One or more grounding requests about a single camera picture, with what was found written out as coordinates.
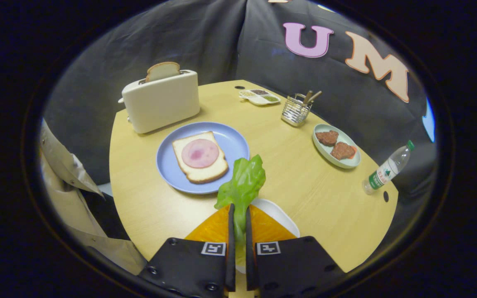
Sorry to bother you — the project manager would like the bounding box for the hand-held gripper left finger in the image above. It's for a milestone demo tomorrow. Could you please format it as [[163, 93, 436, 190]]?
[[137, 203, 236, 298]]

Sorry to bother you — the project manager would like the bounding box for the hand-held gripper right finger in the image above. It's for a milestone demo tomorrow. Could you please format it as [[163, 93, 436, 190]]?
[[245, 204, 345, 298]]

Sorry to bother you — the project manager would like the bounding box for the green lettuce leaf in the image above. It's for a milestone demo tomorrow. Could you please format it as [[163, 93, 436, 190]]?
[[214, 154, 266, 265]]

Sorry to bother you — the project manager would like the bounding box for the plain bread slice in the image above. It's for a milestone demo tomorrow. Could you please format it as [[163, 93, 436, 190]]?
[[145, 62, 181, 82]]

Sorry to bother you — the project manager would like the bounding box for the white plate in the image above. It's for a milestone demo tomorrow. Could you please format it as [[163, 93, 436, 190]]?
[[250, 198, 300, 238]]

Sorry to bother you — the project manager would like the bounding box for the bread slice under ham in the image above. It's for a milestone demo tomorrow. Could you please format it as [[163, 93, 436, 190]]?
[[172, 131, 229, 184]]

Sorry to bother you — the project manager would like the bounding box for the pink ham slice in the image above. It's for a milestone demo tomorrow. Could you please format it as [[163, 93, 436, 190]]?
[[181, 139, 220, 168]]

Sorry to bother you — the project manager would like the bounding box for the light green plate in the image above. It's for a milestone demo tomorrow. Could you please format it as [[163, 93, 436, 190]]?
[[312, 124, 361, 169]]

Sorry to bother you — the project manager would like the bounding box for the orange-edged brown meat patty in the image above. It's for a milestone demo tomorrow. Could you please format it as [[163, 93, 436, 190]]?
[[330, 142, 357, 161]]

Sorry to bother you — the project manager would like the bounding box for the clear water bottle green cap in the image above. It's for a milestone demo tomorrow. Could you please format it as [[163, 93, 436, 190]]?
[[362, 140, 415, 195]]

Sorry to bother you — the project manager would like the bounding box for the blue plate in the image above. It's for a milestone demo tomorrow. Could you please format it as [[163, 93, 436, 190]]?
[[156, 122, 250, 195]]

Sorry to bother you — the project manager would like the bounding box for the dark brown meat patty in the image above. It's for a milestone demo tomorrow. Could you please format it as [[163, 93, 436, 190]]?
[[316, 130, 339, 147]]

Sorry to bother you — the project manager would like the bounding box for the white toaster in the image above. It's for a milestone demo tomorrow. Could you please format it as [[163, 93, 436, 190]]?
[[118, 70, 201, 134]]

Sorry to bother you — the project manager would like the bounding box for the white divided spice dish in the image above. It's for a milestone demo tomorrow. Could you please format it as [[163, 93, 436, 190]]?
[[239, 89, 281, 106]]

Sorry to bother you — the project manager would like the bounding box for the black backdrop cloth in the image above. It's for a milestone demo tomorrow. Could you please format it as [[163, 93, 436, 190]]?
[[42, 0, 438, 195]]

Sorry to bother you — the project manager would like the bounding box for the metal wire utensil holder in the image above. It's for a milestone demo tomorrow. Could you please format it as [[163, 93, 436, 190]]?
[[281, 94, 313, 127]]

